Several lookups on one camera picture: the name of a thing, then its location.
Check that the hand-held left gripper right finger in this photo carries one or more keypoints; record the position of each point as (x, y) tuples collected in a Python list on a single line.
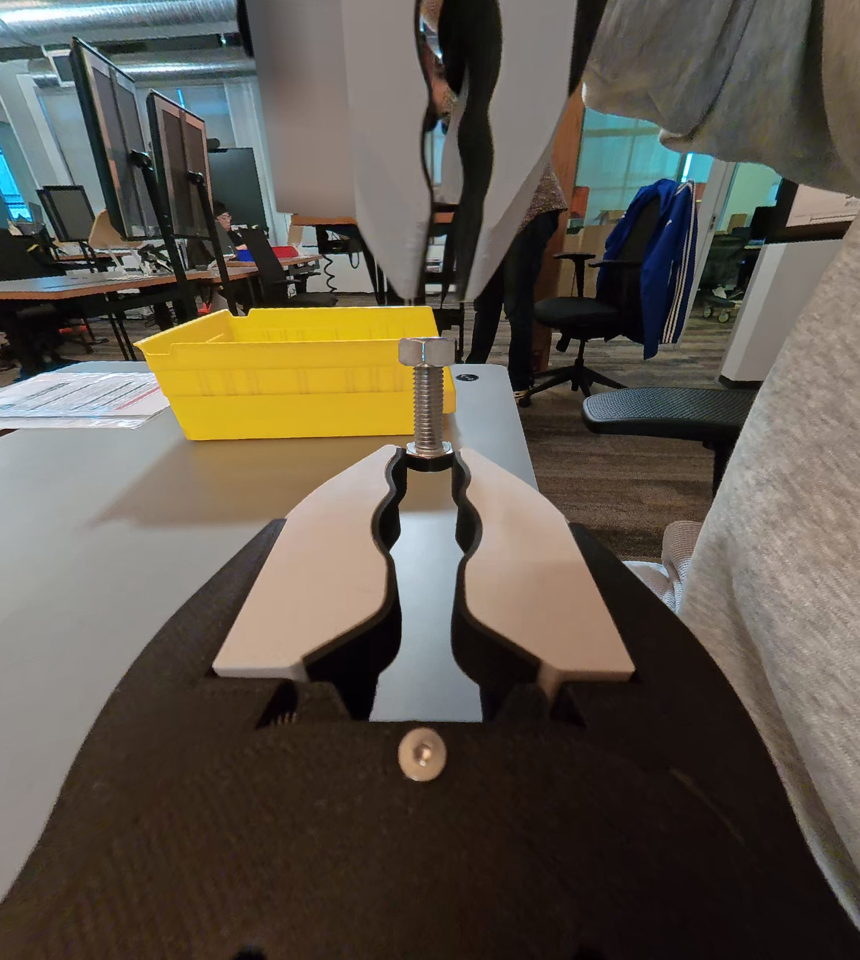
[(542, 592)]

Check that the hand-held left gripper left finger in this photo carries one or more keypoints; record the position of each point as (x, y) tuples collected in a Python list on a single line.
[(310, 570)]

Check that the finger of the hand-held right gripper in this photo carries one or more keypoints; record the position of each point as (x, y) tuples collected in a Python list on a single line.
[(377, 112), (527, 90)]

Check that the steel hex nut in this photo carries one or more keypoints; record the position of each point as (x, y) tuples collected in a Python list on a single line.
[(430, 450)]

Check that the steel hex bolt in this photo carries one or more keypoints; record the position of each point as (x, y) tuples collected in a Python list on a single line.
[(427, 405)]

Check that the person's right forearm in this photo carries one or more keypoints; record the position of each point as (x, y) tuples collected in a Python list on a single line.
[(737, 75)]

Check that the orange-edged standing desk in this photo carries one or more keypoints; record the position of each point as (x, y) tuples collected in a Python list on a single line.
[(325, 220)]

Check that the grey desk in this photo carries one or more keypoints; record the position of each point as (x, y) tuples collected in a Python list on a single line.
[(100, 562)]

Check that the wooden-edged background desk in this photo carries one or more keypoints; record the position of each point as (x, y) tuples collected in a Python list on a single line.
[(62, 283)]

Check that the dark flat monitor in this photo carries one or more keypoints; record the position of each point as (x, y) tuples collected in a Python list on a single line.
[(239, 187)]

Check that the yellow plastic bin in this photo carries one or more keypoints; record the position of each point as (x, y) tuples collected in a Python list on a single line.
[(287, 390)]

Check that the black office chair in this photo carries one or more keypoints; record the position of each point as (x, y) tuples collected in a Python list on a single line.
[(722, 277), (587, 315), (272, 262)]

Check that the black monitor stand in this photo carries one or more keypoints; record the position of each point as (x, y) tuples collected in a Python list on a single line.
[(194, 178), (141, 159)]

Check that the large black monitor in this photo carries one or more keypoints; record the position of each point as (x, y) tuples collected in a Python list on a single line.
[(179, 172), (104, 142)]

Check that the blue jacket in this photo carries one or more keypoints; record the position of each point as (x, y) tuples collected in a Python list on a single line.
[(662, 262)]

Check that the black mesh chair armrest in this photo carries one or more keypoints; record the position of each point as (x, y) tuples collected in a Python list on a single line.
[(662, 409)]

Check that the laminated paper sheet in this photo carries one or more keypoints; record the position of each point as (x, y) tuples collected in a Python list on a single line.
[(62, 397)]

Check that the small black monitor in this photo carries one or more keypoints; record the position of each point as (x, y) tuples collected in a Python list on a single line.
[(66, 214)]

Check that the silver ceiling duct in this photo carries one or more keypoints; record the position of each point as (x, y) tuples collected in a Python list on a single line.
[(137, 67), (100, 22)]

